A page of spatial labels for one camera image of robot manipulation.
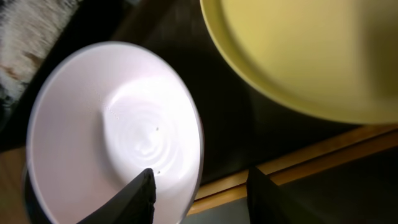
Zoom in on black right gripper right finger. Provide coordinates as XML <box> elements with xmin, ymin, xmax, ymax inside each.
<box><xmin>246</xmin><ymin>167</ymin><xmax>317</xmax><ymax>224</ymax></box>

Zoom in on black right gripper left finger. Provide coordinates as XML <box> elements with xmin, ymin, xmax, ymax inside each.
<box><xmin>79</xmin><ymin>168</ymin><xmax>156</xmax><ymax>224</ymax></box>

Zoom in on pink bowl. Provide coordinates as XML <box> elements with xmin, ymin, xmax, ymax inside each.
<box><xmin>26</xmin><ymin>42</ymin><xmax>204</xmax><ymax>223</ymax></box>

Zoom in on wooden chopstick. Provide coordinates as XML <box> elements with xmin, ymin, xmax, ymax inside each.
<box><xmin>188</xmin><ymin>129</ymin><xmax>397</xmax><ymax>215</ymax></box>
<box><xmin>195</xmin><ymin>124</ymin><xmax>397</xmax><ymax>200</ymax></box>

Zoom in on yellow plate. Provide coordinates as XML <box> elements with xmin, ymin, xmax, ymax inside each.
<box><xmin>200</xmin><ymin>0</ymin><xmax>397</xmax><ymax>124</ymax></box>

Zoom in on cooked rice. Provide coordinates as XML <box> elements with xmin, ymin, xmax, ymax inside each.
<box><xmin>1</xmin><ymin>0</ymin><xmax>81</xmax><ymax>105</ymax></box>

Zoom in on dark brown tray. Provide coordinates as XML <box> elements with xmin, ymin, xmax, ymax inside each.
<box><xmin>113</xmin><ymin>0</ymin><xmax>397</xmax><ymax>223</ymax></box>

